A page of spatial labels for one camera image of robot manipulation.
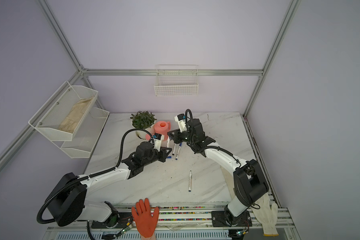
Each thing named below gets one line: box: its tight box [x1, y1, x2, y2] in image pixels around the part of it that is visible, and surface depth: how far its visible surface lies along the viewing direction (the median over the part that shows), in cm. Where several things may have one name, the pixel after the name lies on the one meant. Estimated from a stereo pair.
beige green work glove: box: [220, 165, 236, 200], surface depth 86 cm
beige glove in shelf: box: [58, 96, 93, 134], surface depth 82 cm
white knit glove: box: [251, 192, 279, 236], surface depth 76 cm
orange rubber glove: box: [131, 198, 160, 239], surface depth 75 cm
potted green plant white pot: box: [130, 110, 157, 142], surface depth 97 cm
